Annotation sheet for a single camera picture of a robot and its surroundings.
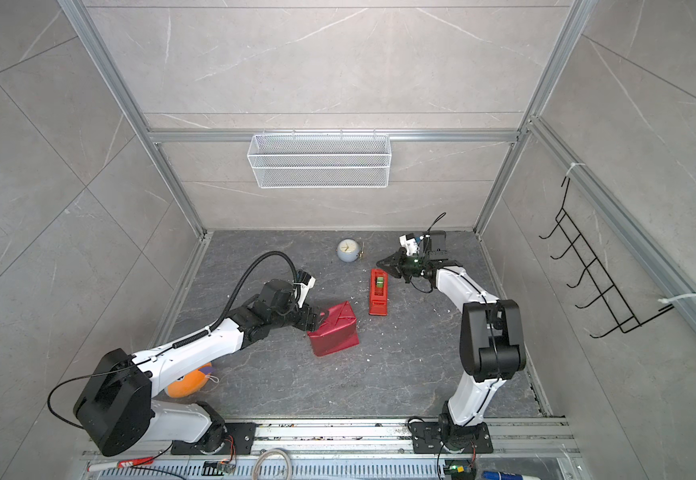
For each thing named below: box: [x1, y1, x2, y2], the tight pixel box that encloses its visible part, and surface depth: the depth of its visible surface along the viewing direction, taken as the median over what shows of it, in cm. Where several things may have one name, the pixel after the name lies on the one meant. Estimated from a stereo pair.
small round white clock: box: [336, 238, 361, 263], surface depth 112 cm
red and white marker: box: [87, 457, 155, 472], surface depth 71 cm
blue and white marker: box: [482, 471, 541, 480], surface depth 70 cm
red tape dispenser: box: [368, 268, 389, 317], surface depth 97 cm
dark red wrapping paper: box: [307, 301, 360, 357], surface depth 83 cm
